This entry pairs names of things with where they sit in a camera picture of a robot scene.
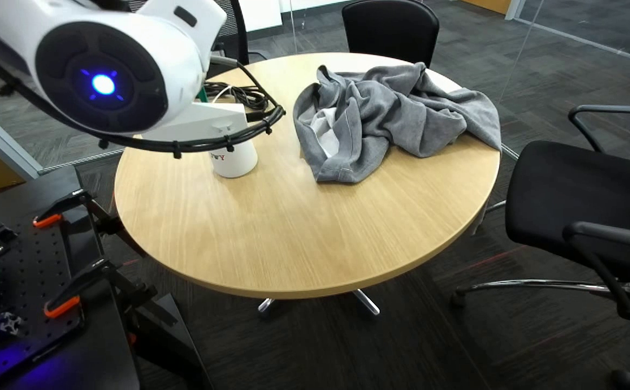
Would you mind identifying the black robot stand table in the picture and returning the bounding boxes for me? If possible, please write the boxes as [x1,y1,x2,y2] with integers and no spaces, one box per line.
[0,165,211,390]

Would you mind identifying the white ceramic mug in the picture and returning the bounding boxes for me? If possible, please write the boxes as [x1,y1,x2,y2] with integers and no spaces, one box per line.
[208,134,261,182]

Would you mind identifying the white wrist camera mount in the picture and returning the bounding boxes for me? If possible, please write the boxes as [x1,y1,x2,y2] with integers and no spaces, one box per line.
[139,99,252,146]

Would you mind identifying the black coiled cable bundle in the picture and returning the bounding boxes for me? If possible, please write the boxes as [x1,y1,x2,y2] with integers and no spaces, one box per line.
[202,77,273,120]

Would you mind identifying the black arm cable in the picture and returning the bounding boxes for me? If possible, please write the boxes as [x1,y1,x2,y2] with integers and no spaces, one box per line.
[0,62,289,158]

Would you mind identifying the orange handled black clamp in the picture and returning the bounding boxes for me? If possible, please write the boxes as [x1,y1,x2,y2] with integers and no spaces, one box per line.
[31,186,147,255]
[40,258,163,325]

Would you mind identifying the grey towel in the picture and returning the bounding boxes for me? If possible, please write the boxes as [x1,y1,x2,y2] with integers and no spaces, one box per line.
[289,61,506,186]

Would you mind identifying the black perforated mounting board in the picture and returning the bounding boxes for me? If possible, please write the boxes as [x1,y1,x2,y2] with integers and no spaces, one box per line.
[0,224,89,390]

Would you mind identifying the black mesh office chair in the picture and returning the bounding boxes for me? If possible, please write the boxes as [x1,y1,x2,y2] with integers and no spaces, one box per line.
[204,0,271,83]

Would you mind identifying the chrome table base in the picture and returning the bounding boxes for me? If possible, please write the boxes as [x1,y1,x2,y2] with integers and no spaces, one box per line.
[253,284,385,320]

